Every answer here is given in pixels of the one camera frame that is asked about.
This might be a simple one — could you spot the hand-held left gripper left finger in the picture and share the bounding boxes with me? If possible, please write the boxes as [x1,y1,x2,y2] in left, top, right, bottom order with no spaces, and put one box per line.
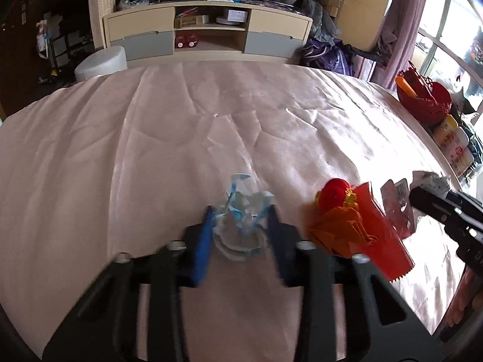
[41,205,216,362]

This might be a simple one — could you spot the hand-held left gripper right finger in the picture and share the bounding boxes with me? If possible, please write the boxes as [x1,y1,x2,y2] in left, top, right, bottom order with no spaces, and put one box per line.
[266,204,442,362]

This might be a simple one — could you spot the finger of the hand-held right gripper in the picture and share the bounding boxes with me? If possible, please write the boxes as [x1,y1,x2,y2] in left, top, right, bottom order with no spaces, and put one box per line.
[447,190,483,217]
[409,186,459,224]

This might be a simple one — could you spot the grey foil ball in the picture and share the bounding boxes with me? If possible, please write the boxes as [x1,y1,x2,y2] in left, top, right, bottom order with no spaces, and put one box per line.
[413,171,453,197]

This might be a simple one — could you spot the clear plastic bag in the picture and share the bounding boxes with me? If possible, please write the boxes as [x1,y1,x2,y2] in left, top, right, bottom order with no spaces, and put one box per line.
[213,173,276,262]

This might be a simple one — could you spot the silver foil packet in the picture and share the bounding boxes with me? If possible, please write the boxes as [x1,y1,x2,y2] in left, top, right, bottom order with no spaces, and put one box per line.
[380,178,417,239]

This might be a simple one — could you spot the white bottle orange label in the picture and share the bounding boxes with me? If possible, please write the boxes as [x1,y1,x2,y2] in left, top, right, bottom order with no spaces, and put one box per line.
[451,145,474,178]

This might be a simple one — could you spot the white bottle red label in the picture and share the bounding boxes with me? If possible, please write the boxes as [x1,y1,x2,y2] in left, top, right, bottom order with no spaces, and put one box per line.
[441,126,469,167]

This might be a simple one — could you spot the red orange snack packet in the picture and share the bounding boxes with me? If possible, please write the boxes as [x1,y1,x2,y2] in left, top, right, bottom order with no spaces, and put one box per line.
[309,178,414,283]

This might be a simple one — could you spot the white bottle yellow label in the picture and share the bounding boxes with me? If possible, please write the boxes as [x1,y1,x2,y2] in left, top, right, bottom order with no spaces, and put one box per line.
[432,114,459,148]

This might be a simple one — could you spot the red plastic basket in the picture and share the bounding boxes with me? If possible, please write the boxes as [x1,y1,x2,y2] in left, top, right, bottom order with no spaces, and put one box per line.
[395,60,453,126]

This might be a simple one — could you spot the orange stick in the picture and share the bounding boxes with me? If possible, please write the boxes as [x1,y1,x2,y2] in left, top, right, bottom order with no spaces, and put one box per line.
[395,76,417,99]

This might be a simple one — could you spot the purple bag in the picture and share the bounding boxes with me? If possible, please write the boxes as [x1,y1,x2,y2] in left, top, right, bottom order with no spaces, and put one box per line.
[302,38,357,78]

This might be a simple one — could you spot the white framed window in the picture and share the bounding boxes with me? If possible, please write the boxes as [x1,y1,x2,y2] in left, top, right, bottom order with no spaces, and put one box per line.
[413,0,483,121]

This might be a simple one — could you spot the purple curtain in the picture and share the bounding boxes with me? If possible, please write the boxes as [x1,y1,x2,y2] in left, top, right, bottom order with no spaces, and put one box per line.
[372,0,431,87]

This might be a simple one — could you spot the white round stool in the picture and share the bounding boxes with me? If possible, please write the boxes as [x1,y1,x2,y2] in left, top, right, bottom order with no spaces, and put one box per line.
[74,45,127,82]

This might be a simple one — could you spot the grey blue cloth heap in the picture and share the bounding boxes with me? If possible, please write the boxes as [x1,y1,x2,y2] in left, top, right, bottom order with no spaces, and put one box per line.
[294,0,340,46]

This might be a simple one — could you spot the stacked cardboard boxes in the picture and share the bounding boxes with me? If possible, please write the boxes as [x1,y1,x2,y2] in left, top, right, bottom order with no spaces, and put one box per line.
[319,0,342,17]

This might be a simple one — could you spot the beige grey television cabinet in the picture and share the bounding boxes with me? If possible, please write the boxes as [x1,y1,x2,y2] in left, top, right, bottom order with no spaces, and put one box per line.
[103,0,314,65]

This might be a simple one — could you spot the white box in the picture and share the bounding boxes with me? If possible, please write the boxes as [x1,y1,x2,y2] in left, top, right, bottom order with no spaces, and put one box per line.
[217,8,250,25]

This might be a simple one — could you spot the mop with white bag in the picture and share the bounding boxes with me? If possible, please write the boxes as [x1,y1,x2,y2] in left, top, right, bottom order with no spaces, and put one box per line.
[36,19,63,78]

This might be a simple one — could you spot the beige folding screen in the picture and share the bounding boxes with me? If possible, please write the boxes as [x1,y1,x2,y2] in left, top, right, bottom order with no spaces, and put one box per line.
[88,0,121,51]

